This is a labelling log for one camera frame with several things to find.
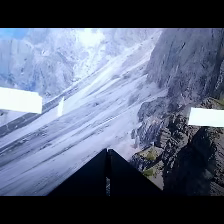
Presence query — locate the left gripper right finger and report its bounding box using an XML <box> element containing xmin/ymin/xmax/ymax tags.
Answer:
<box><xmin>106</xmin><ymin>148</ymin><xmax>164</xmax><ymax>197</ymax></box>

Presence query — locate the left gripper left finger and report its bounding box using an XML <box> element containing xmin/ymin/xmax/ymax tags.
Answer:
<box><xmin>47</xmin><ymin>148</ymin><xmax>109</xmax><ymax>197</ymax></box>

